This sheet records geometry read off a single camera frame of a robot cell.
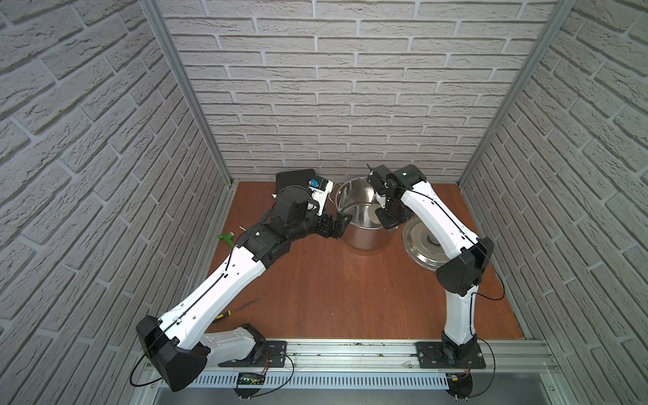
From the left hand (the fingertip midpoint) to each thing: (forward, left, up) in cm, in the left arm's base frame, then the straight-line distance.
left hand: (333, 203), depth 69 cm
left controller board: (-38, +24, -36) cm, 58 cm away
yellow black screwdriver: (-20, +34, -33) cm, 51 cm away
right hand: (+2, -21, -12) cm, 25 cm away
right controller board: (-40, -36, -32) cm, 63 cm away
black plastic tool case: (+41, +18, -30) cm, 54 cm away
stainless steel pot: (+16, -9, -16) cm, 25 cm away
